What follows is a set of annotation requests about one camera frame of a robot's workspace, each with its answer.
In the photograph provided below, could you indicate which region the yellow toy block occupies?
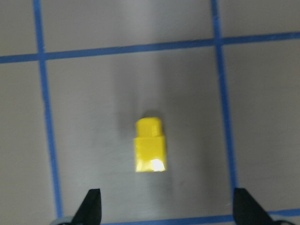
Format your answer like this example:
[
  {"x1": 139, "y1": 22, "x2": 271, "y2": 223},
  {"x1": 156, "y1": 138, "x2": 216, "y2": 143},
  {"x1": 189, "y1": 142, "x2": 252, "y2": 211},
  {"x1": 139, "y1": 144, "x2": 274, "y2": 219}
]
[{"x1": 134, "y1": 117, "x2": 167, "y2": 173}]

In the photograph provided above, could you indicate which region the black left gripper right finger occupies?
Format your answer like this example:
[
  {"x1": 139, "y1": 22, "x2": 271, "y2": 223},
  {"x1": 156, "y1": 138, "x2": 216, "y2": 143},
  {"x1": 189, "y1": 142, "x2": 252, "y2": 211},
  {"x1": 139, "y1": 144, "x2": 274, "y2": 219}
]
[{"x1": 232, "y1": 188, "x2": 274, "y2": 225}]

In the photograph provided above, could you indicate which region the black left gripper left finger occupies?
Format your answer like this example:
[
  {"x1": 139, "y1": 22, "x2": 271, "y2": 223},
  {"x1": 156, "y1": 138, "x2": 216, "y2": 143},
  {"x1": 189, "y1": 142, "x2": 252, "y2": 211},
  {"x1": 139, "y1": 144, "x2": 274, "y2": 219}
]
[{"x1": 72, "y1": 188, "x2": 102, "y2": 225}]

